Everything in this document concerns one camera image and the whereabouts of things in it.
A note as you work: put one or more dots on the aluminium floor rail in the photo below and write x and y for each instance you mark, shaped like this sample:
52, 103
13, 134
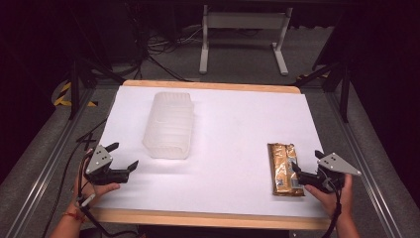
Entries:
366, 178
49, 165

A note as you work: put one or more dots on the yellow black hazard tape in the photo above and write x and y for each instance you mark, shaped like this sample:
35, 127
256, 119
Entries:
62, 95

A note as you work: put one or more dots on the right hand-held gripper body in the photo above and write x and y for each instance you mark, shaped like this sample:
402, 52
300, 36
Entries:
332, 170

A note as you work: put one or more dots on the translucent plastic container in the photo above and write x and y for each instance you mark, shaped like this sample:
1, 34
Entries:
170, 127

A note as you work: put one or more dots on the white table sheet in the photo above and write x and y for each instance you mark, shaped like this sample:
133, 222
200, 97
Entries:
228, 139

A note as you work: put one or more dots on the person's left hand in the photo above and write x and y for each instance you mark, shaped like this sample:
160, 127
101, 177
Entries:
95, 191

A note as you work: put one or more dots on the black metal stand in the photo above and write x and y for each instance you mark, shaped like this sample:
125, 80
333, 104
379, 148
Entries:
75, 89
345, 95

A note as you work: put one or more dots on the white metal desk frame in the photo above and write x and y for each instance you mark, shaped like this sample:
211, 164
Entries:
244, 20

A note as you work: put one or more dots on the gold foil snack packet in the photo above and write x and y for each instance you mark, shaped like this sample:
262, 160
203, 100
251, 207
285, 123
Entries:
284, 168

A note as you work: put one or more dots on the person's right hand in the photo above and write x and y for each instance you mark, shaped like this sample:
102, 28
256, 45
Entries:
333, 198

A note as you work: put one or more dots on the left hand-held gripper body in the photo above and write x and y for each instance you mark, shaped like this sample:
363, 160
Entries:
98, 162

